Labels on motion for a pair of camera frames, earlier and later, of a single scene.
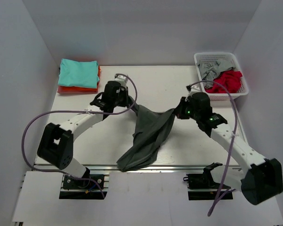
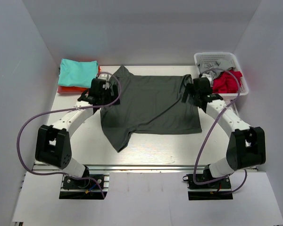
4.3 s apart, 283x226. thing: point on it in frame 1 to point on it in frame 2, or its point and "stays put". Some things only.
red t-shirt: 230,79 stays put
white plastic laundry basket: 243,88 stays put
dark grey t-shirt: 152,128 to 149,105
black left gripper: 124,91 to 112,98
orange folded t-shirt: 79,90 stays put
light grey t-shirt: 210,71 stays put
